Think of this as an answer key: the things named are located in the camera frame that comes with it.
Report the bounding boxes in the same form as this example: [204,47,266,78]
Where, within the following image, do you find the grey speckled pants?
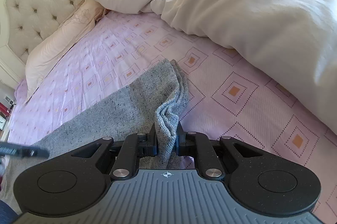
[7,59,189,170]

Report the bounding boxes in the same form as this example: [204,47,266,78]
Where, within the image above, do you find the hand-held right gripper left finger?
[70,123,159,179]

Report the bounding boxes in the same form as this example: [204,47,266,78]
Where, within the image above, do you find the person's right leg in jeans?
[0,199,17,224]

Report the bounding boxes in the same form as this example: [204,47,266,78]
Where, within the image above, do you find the cream duvet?
[86,0,337,135]

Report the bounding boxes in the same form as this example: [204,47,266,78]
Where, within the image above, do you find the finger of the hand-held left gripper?
[0,142,50,159]

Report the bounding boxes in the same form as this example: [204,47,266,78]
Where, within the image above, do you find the cream pillow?
[25,0,106,104]

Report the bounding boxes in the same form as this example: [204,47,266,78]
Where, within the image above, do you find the pink patterned bedsheet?
[8,11,337,214]

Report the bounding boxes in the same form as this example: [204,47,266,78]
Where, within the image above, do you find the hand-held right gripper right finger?
[176,121,267,180]

